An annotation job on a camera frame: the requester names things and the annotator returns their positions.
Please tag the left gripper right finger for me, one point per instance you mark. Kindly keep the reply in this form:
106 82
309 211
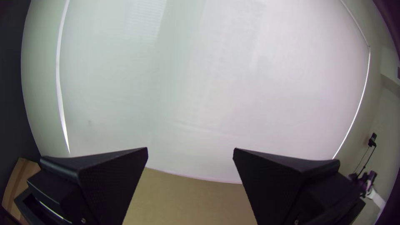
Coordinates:
281 187

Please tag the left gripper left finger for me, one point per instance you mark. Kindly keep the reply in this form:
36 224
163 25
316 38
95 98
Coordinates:
103 184

